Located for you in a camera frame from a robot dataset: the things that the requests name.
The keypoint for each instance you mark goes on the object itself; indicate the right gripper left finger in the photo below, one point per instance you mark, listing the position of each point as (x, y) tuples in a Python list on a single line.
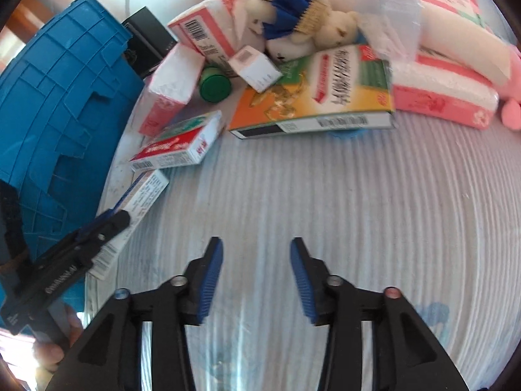
[(107, 355)]

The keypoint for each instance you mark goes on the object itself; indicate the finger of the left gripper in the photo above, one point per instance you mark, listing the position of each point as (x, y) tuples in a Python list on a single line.
[(101, 228), (121, 220)]

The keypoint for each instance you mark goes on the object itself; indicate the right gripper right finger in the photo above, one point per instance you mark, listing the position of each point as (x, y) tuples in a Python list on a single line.
[(406, 354)]

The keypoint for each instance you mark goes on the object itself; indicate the pink tissue pack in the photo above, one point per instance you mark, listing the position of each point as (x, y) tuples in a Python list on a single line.
[(436, 86)]

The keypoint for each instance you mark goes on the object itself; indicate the person left hand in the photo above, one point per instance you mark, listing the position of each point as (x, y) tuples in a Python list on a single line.
[(55, 332)]

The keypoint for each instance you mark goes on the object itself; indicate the red green small box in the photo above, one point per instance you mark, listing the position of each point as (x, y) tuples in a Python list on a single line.
[(182, 144)]

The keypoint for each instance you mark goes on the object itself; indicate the blue plastic crate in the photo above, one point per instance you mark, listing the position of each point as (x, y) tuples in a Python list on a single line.
[(65, 101)]

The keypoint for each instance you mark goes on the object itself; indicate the green bottle cap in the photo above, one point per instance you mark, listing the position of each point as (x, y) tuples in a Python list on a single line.
[(214, 85)]

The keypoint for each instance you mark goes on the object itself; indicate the black box behind crate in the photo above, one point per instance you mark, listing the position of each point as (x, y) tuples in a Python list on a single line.
[(149, 44)]

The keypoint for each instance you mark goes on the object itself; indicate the small white pink box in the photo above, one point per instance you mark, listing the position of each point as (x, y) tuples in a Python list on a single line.
[(255, 68)]

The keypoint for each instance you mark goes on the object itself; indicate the pink barcode box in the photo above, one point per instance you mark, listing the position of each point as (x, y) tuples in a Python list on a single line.
[(209, 28)]

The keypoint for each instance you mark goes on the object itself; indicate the cream bear blue bow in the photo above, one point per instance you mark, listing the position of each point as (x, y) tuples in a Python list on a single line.
[(298, 28)]

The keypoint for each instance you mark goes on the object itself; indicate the orange green medicine box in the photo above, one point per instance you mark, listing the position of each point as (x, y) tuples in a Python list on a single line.
[(342, 89)]

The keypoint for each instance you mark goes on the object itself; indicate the pig plush red dress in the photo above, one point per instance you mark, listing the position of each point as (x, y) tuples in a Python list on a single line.
[(510, 94)]

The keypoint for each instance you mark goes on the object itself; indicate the white roll on pile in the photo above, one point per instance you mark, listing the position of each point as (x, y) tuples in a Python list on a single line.
[(462, 40)]

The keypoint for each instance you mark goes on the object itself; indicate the clear plastic bag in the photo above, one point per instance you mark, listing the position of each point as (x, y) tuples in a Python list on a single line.
[(391, 27)]

